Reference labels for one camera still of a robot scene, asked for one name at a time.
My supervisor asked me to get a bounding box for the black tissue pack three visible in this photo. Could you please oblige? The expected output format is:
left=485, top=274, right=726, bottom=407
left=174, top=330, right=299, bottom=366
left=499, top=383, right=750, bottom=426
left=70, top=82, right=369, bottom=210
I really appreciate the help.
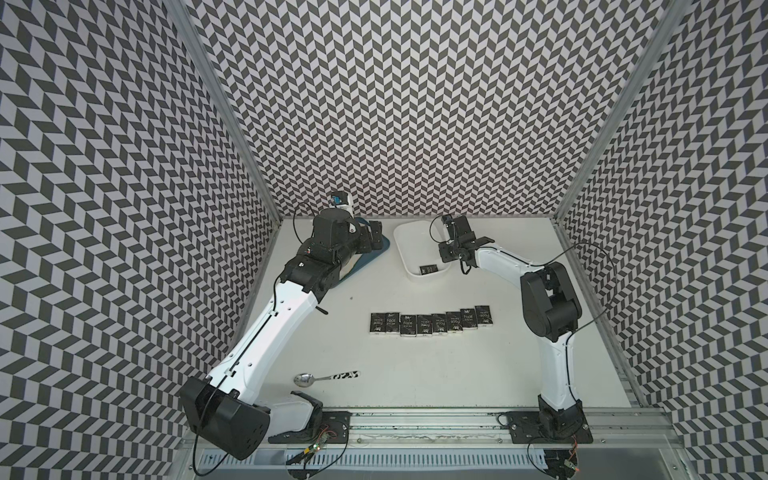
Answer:
left=399, top=314, right=418, bottom=337

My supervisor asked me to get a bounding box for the aluminium front rail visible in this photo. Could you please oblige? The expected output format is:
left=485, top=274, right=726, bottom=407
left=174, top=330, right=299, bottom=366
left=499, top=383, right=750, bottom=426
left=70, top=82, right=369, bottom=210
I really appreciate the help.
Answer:
left=332, top=407, right=683, bottom=449

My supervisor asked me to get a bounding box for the black tissue pack five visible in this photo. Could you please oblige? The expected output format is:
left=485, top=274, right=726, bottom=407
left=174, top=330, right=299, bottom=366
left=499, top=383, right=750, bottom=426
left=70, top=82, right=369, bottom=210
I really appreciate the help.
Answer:
left=431, top=313, right=448, bottom=335

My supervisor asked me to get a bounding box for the spoon with patterned handle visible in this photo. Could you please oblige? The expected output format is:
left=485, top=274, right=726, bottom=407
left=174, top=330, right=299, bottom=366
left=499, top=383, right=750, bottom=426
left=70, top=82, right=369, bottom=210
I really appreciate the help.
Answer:
left=293, top=370, right=360, bottom=388

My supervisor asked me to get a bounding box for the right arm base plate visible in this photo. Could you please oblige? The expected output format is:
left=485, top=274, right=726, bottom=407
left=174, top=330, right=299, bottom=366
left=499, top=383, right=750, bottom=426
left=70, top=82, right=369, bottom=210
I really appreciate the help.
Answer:
left=501, top=409, right=594, bottom=445

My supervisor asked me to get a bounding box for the white storage box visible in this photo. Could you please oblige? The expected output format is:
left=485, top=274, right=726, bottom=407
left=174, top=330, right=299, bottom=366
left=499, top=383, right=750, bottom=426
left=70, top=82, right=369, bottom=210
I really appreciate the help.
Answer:
left=394, top=220, right=451, bottom=283

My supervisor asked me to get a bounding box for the black tissue pack seven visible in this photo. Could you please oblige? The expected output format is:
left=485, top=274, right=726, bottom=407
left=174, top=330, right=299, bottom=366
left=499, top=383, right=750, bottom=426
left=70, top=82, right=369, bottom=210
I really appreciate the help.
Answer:
left=460, top=308, right=479, bottom=330

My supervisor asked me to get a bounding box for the black tissue pack six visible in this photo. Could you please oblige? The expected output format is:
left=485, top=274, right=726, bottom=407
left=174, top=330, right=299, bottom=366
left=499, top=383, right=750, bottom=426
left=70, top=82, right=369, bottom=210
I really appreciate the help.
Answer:
left=446, top=311, right=463, bottom=333

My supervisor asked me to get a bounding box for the black tissue pack two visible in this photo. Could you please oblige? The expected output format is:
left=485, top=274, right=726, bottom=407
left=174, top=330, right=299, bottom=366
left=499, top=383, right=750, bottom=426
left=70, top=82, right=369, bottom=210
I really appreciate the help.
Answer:
left=385, top=312, right=400, bottom=335

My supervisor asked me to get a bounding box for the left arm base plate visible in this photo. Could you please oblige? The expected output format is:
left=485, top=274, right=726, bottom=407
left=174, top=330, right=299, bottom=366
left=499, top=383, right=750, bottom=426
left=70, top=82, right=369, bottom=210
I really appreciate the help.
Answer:
left=268, top=411, right=351, bottom=446

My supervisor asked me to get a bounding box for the black tissue pack eight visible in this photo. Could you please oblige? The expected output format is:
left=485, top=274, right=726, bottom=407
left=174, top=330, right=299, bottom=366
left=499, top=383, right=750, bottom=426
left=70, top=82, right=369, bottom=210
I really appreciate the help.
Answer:
left=419, top=264, right=438, bottom=275

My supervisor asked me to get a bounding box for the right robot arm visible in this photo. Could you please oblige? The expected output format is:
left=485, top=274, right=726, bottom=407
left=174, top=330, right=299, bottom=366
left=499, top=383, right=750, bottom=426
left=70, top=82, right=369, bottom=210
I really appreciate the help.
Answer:
left=438, top=214, right=586, bottom=441

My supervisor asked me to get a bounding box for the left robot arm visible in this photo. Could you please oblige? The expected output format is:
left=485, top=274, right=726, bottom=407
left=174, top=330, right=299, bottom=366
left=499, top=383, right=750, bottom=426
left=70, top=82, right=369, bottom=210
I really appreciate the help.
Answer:
left=179, top=208, right=384, bottom=460

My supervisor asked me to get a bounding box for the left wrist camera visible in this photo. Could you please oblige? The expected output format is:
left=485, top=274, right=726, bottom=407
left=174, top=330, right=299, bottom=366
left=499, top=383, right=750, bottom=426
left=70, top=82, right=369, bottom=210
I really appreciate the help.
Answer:
left=330, top=190, right=354, bottom=216

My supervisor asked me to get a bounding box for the black tissue pack four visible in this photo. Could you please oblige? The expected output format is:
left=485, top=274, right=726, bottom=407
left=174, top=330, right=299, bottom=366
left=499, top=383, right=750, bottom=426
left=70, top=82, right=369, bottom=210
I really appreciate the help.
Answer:
left=416, top=315, right=433, bottom=336

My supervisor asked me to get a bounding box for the black tissue pack one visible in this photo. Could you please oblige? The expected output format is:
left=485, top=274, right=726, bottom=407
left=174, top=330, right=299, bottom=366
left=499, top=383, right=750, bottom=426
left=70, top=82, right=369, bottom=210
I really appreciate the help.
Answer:
left=369, top=312, right=387, bottom=335

